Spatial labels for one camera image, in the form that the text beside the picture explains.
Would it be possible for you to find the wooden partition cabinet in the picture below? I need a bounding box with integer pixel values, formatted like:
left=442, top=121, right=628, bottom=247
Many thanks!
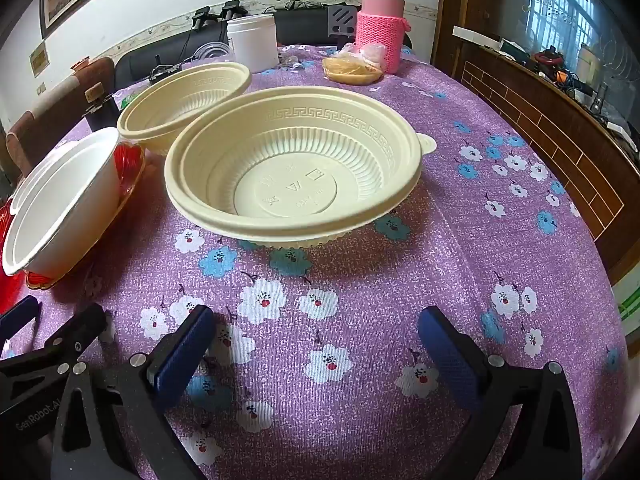
left=432, top=0, right=640, bottom=286

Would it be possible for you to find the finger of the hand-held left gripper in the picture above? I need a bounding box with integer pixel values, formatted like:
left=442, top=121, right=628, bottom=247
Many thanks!
left=0, top=295, right=42, bottom=347
left=0, top=302, right=107, bottom=386

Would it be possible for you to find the clear plastic bag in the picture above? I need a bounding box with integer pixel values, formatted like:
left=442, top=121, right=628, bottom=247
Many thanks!
left=336, top=42, right=389, bottom=69

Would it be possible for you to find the white bowl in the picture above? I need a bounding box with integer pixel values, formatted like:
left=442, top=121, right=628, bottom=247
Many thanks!
left=2, top=127, right=124, bottom=277

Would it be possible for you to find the small cream plastic bowl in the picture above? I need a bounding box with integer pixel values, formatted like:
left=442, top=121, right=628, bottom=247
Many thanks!
left=116, top=62, right=252, bottom=157

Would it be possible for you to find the brown chair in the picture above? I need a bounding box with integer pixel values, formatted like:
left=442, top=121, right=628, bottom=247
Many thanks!
left=5, top=56, right=117, bottom=171

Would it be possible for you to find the red item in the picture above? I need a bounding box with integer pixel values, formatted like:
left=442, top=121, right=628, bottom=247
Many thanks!
left=532, top=47, right=564, bottom=69

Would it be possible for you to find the green bamboo wall painting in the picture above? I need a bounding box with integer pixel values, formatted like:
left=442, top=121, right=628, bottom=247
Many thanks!
left=616, top=277, right=640, bottom=337

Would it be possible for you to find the white plastic jar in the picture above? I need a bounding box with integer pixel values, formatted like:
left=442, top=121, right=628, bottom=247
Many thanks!
left=226, top=14, right=280, bottom=74

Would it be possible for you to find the pink knit-sleeved thermos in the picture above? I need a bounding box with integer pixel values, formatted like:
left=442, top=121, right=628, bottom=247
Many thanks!
left=355, top=0, right=412, bottom=74

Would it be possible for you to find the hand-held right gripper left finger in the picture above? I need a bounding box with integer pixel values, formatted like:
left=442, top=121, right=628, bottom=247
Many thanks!
left=50, top=304, right=217, bottom=480

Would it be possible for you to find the yellow wall plaque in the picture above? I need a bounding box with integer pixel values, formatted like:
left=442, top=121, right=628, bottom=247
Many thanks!
left=29, top=42, right=51, bottom=77

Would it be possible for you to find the large cream plastic bowl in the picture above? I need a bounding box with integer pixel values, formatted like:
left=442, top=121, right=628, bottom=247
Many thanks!
left=164, top=85, right=437, bottom=250

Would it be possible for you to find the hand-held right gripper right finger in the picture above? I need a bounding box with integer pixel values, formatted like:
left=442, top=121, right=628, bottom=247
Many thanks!
left=418, top=305, right=584, bottom=480

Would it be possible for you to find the purple floral tablecloth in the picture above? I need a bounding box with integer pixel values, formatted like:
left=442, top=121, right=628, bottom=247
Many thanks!
left=0, top=42, right=632, bottom=480

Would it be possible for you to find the black sofa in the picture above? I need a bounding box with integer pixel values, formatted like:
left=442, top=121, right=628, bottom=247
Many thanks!
left=114, top=9, right=416, bottom=92

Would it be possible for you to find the white flat box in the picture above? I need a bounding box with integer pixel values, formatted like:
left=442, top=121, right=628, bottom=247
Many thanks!
left=452, top=25, right=502, bottom=44

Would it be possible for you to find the black box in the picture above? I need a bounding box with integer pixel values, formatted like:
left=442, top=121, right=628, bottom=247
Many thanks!
left=82, top=85, right=121, bottom=131

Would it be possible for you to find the yellow plate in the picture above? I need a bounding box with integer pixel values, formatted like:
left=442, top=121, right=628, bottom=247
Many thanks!
left=322, top=56, right=385, bottom=85

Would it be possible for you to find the clear plastic container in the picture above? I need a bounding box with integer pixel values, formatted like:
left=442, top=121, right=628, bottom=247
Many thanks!
left=192, top=41, right=236, bottom=64

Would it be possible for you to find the red plate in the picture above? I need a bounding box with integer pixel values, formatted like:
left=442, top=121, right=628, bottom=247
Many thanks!
left=0, top=141, right=147, bottom=292

